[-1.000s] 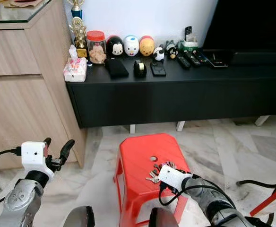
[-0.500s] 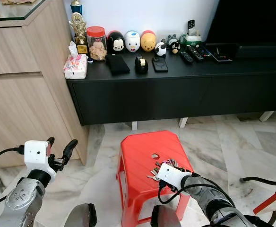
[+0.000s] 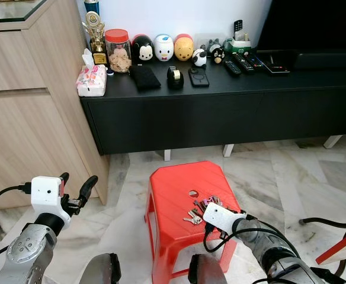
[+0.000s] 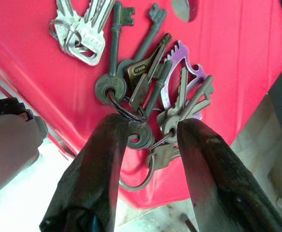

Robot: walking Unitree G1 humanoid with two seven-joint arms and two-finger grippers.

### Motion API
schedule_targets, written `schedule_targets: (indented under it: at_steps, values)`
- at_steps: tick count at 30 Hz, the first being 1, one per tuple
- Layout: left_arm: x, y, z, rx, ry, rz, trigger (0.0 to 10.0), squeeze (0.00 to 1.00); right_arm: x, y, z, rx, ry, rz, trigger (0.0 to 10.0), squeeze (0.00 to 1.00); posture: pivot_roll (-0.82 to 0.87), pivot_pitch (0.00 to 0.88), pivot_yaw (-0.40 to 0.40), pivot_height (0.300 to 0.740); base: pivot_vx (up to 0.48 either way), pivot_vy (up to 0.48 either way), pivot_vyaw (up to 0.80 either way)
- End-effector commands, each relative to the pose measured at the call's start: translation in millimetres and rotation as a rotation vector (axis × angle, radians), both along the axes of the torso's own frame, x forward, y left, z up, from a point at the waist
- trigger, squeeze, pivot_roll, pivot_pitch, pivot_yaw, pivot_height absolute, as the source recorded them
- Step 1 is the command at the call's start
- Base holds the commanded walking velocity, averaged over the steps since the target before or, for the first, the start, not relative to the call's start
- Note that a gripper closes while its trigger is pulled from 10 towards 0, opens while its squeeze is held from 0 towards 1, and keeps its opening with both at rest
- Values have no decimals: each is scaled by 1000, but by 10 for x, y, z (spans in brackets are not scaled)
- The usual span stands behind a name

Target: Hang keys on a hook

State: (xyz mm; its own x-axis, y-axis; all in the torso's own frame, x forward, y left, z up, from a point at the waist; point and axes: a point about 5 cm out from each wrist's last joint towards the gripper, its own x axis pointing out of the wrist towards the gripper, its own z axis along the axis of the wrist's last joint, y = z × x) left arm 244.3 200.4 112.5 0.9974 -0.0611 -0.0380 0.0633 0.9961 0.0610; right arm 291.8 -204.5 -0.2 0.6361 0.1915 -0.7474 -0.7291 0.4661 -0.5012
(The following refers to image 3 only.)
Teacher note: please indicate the small silver keys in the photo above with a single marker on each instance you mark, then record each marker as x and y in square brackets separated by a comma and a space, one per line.
[192, 219]

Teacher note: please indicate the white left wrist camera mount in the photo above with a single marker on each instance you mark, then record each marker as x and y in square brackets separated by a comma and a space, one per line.
[47, 198]

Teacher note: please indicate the red lid snack jar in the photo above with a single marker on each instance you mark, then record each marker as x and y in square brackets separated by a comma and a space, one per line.
[118, 54]

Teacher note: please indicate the marble table with red edge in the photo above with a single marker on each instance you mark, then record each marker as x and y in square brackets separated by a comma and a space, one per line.
[345, 245]

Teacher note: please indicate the small panda figure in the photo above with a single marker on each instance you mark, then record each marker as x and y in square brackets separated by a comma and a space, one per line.
[199, 57]

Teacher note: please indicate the green desk holder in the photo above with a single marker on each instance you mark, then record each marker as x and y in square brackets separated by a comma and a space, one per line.
[238, 44]

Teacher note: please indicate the yellow Pooh round plush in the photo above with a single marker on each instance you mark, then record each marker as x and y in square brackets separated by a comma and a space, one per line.
[183, 48]

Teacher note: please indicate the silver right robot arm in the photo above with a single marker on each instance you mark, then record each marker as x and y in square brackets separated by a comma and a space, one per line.
[279, 260]

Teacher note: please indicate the large key bunch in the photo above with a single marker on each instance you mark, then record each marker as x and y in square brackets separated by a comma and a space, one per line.
[207, 204]

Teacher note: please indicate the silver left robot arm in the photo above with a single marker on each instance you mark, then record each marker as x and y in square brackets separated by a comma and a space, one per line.
[31, 254]

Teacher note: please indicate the pink tissue pack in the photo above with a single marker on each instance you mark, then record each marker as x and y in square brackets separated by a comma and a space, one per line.
[91, 81]

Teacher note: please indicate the black Mickey round plush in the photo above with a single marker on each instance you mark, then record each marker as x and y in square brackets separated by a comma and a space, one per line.
[142, 50]

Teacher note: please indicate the black remote control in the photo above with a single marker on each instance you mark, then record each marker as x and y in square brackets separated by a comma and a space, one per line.
[231, 66]
[255, 61]
[243, 63]

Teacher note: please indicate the black TV console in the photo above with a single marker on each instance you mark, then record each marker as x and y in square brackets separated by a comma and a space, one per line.
[226, 112]

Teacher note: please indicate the white Donald round plush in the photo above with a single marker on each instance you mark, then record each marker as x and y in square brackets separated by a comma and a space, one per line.
[163, 48]

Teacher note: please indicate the dark brown table leg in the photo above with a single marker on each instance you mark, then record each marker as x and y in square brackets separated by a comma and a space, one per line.
[327, 221]

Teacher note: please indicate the blue trophy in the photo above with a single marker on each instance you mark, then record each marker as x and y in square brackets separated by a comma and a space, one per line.
[92, 5]

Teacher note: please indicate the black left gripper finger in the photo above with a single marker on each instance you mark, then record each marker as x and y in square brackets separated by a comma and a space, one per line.
[89, 186]
[64, 176]

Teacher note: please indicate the light wood cabinet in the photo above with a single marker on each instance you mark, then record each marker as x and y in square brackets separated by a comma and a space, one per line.
[31, 118]

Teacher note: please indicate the black television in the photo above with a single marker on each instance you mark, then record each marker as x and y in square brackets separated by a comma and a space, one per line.
[315, 26]

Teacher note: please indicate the black tape dispenser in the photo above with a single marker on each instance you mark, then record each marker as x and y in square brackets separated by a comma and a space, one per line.
[175, 78]

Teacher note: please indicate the black phone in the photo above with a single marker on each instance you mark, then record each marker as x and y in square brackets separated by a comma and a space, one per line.
[198, 77]

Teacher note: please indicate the black flat card case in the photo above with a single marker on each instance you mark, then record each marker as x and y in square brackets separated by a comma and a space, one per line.
[276, 64]

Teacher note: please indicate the red plastic stool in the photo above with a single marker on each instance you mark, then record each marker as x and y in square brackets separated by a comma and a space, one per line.
[173, 189]

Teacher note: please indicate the gold trophy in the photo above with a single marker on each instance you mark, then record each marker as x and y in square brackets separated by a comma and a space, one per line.
[96, 32]

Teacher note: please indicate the black pouch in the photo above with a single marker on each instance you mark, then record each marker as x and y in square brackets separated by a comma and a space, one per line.
[145, 77]

